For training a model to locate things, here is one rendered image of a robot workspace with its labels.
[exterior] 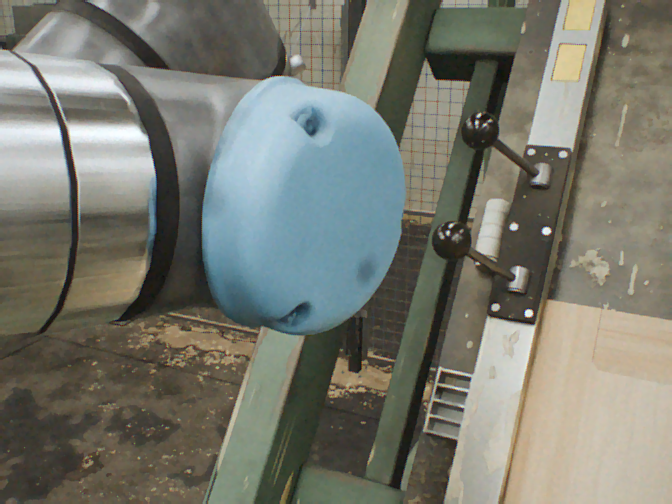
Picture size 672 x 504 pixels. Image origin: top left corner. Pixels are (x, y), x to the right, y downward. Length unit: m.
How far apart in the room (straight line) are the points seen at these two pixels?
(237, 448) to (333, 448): 2.07
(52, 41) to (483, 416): 0.54
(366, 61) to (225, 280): 0.76
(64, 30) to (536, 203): 0.56
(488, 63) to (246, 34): 0.68
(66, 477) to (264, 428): 2.13
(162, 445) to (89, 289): 2.78
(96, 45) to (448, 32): 0.76
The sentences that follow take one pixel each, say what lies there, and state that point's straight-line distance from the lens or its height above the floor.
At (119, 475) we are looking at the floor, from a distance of 2.84.
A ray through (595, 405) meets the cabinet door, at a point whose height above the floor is 1.25.
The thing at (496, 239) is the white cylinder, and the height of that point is 1.38.
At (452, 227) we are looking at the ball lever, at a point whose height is 1.43.
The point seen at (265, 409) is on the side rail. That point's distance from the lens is 0.80.
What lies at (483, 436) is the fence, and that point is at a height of 1.22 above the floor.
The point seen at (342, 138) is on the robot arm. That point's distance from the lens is 0.20.
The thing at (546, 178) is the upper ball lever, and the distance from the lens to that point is 0.79.
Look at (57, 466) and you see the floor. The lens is 2.95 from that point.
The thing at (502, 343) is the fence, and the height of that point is 1.30.
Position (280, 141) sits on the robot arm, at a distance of 0.18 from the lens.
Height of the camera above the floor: 1.62
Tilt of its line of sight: 19 degrees down
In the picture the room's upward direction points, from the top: straight up
